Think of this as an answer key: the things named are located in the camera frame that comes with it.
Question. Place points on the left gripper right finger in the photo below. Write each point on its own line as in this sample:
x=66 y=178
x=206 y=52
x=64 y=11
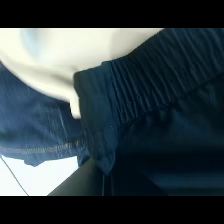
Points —
x=133 y=186

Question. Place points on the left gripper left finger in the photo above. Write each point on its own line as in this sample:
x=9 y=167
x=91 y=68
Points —
x=83 y=180

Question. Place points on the dark blue pants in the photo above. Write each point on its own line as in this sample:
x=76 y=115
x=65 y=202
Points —
x=160 y=100

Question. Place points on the white garment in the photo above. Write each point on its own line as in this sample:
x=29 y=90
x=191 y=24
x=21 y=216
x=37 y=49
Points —
x=66 y=60

